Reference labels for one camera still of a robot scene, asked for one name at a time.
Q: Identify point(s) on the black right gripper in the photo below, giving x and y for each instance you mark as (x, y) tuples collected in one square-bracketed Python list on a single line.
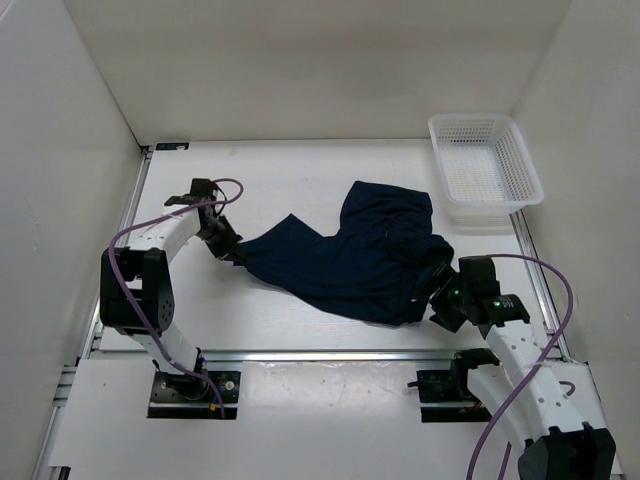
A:
[(444, 317)]

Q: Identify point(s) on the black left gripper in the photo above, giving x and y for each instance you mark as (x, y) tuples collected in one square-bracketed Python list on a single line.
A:
[(230, 250)]

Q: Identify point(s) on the navy blue shorts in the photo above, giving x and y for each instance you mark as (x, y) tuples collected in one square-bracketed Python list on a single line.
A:
[(371, 270)]

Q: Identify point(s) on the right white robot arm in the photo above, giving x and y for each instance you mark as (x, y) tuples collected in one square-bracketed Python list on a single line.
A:
[(510, 379)]

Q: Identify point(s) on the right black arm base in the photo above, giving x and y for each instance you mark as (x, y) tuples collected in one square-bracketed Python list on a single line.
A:
[(444, 394)]

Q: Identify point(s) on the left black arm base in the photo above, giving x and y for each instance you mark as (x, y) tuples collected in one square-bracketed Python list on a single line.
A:
[(175, 396)]

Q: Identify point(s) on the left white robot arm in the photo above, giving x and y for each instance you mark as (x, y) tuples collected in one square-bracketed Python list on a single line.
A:
[(136, 293)]

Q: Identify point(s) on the small dark label sticker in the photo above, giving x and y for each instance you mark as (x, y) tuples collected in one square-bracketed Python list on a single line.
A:
[(172, 146)]

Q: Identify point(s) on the white plastic mesh basket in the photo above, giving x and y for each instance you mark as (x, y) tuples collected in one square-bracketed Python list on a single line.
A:
[(485, 167)]

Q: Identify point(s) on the front aluminium rail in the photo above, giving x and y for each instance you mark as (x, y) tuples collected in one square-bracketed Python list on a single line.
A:
[(228, 356)]

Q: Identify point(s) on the right aluminium frame rail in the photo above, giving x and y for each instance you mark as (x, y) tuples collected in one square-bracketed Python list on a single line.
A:
[(576, 377)]

